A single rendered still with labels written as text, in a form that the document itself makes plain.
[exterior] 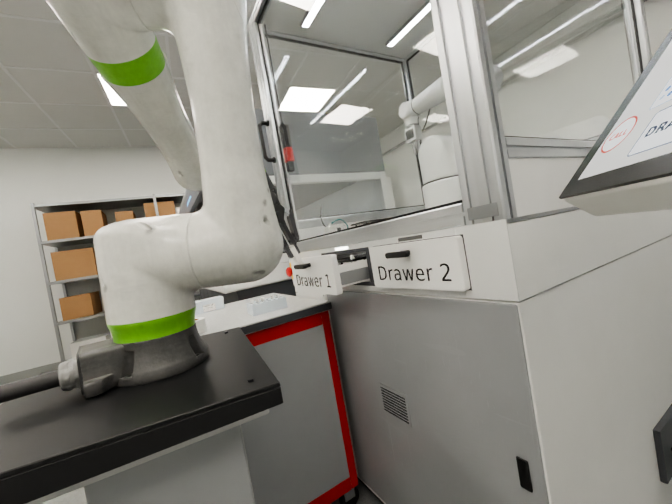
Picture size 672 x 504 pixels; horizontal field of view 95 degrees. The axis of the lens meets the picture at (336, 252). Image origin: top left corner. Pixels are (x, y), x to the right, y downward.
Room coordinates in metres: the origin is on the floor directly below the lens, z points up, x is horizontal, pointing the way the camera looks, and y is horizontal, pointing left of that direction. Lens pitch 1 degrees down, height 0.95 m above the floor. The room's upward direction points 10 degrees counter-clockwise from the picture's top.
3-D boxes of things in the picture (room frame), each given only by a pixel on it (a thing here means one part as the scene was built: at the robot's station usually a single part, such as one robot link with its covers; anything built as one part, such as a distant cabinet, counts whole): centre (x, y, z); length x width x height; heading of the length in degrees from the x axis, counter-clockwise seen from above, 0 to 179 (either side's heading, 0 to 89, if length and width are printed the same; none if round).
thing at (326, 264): (0.95, 0.08, 0.87); 0.29 x 0.02 x 0.11; 30
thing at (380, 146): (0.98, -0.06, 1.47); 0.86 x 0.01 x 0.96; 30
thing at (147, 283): (0.52, 0.31, 0.96); 0.16 x 0.13 x 0.19; 97
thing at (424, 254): (0.73, -0.17, 0.87); 0.29 x 0.02 x 0.11; 30
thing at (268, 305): (1.11, 0.28, 0.78); 0.12 x 0.08 x 0.04; 119
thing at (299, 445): (1.20, 0.46, 0.38); 0.62 x 0.58 x 0.76; 30
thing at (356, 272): (1.05, -0.10, 0.86); 0.40 x 0.26 x 0.06; 120
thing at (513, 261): (1.21, -0.45, 0.87); 1.02 x 0.95 x 0.14; 30
